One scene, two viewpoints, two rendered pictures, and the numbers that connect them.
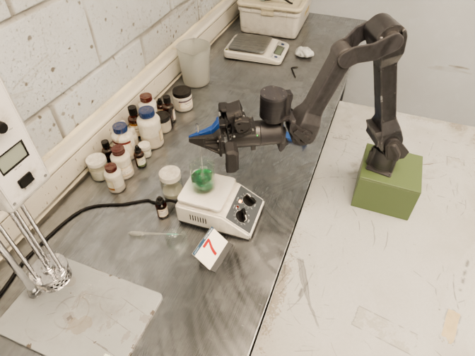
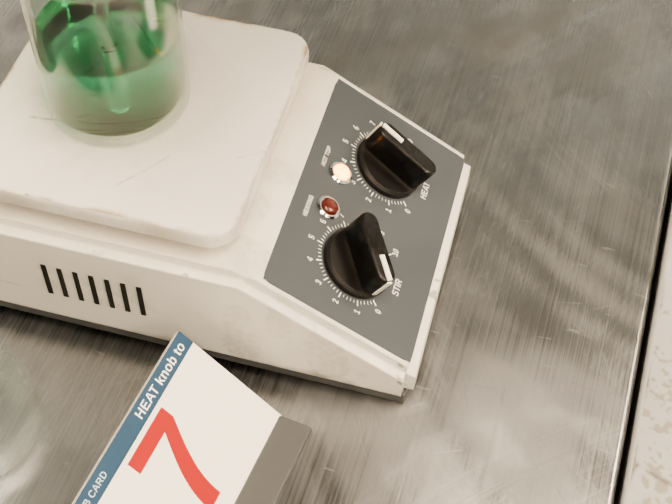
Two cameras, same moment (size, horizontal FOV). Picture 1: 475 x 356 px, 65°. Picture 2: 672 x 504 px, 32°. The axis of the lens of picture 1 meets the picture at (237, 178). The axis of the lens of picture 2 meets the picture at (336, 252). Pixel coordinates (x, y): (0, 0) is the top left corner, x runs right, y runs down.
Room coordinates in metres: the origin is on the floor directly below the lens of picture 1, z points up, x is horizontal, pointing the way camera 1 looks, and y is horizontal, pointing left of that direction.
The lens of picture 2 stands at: (0.31, 0.03, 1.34)
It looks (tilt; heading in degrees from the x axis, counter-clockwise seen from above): 53 degrees down; 354
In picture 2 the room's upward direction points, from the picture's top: 2 degrees clockwise
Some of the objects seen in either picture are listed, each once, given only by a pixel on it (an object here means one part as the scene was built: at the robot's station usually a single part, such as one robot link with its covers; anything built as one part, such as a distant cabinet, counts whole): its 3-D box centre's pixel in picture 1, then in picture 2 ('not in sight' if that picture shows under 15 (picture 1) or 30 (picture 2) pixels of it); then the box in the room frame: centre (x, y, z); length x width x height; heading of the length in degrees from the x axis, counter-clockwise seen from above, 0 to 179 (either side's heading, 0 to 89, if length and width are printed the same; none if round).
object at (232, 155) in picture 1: (240, 134); not in sight; (0.66, -0.01, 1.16); 0.19 x 0.08 x 0.06; 7
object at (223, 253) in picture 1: (213, 248); (195, 471); (0.52, 0.06, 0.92); 0.09 x 0.06 x 0.04; 153
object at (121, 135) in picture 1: (123, 140); not in sight; (0.89, 0.35, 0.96); 0.06 x 0.06 x 0.11
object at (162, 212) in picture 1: (160, 205); not in sight; (0.65, 0.20, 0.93); 0.03 x 0.03 x 0.07
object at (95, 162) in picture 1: (98, 167); not in sight; (0.80, 0.41, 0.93); 0.06 x 0.06 x 0.07
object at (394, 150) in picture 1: (390, 140); not in sight; (0.71, -0.37, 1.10); 0.09 x 0.07 x 0.06; 9
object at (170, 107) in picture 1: (168, 109); not in sight; (1.08, 0.23, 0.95); 0.04 x 0.04 x 0.10
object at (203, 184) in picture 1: (203, 177); (111, 31); (0.66, 0.08, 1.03); 0.07 x 0.06 x 0.08; 40
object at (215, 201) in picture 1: (207, 189); (139, 109); (0.66, 0.08, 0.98); 0.12 x 0.12 x 0.01; 71
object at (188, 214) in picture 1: (217, 203); (205, 188); (0.65, 0.05, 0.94); 0.22 x 0.13 x 0.08; 71
